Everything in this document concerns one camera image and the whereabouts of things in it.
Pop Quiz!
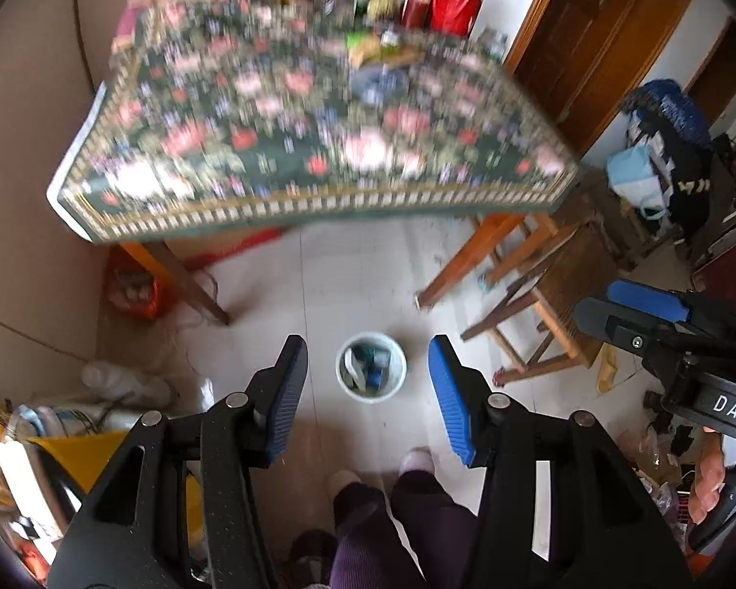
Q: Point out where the blue knit cloth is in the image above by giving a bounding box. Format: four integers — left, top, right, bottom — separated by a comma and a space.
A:
626, 79, 712, 148

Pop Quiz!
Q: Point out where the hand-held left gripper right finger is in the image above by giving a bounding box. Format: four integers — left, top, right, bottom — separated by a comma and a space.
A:
428, 334, 694, 589

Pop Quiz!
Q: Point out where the person's right leg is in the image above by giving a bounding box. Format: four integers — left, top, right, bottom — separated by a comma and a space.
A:
389, 469, 482, 589

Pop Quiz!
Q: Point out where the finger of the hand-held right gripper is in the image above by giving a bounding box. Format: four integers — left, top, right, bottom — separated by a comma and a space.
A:
606, 279, 706, 326
573, 296, 700, 357

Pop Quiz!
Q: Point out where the white plastic bucket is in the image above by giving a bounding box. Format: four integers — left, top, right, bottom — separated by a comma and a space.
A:
335, 331, 407, 404

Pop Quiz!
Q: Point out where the wooden stool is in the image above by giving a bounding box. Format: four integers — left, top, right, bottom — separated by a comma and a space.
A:
460, 224, 620, 387

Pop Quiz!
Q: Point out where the light blue plastic bag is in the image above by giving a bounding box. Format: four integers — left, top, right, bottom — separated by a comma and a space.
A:
607, 146, 666, 222

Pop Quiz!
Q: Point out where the yellow paper scrap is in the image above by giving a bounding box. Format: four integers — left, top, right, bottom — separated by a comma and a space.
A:
596, 344, 627, 397

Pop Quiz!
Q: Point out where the dark wooden bench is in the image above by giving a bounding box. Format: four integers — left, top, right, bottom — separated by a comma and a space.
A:
478, 165, 639, 289

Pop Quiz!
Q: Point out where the glass jar with lid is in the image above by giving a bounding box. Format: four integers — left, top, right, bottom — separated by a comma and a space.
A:
478, 27, 510, 62

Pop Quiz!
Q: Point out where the person's right hand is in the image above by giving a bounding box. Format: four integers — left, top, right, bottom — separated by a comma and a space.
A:
688, 426, 731, 525

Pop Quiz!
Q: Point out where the person's leg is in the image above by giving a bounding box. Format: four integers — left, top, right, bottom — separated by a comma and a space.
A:
328, 482, 399, 589
389, 469, 482, 589

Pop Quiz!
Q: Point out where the person's left leg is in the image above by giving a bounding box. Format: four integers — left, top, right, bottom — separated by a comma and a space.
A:
328, 482, 399, 589

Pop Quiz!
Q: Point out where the wooden door frame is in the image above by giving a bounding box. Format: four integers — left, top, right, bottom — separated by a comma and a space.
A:
503, 0, 703, 157
687, 12, 736, 130

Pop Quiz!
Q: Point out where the pink slipper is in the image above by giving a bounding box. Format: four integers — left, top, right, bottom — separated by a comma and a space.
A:
400, 448, 435, 476
328, 469, 363, 498

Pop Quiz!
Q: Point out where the yellow plastic item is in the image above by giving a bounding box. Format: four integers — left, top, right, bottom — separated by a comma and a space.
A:
27, 430, 206, 544

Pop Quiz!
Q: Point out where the orange plastic bag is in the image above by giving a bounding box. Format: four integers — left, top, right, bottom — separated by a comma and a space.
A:
104, 245, 176, 320

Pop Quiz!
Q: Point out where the floral tablecloth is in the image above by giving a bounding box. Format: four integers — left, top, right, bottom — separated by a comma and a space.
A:
46, 0, 580, 243

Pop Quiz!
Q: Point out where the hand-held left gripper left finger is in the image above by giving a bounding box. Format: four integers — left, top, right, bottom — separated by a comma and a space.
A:
48, 334, 311, 589

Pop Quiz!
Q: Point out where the brown wooden door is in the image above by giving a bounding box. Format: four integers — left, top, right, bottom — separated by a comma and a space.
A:
527, 0, 669, 124

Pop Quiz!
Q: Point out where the black garment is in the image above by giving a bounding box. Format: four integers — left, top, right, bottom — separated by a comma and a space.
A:
662, 123, 736, 240

